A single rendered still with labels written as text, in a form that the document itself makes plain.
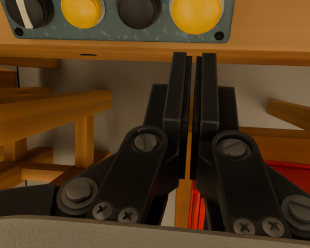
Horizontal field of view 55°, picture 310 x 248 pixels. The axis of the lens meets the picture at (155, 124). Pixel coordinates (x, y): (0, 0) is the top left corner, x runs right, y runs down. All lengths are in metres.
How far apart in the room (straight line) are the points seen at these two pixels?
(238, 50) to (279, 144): 0.14
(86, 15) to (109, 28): 0.02
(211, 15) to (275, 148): 0.19
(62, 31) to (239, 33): 0.12
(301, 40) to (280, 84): 0.93
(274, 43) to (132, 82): 0.94
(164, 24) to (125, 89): 0.95
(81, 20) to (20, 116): 0.40
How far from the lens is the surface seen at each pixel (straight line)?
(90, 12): 0.19
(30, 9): 0.21
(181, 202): 0.34
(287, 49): 0.23
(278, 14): 0.23
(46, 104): 0.67
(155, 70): 1.12
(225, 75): 1.12
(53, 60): 1.20
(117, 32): 0.21
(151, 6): 0.18
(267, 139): 0.33
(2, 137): 0.54
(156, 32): 0.20
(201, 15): 0.18
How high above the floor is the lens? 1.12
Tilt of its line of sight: 79 degrees down
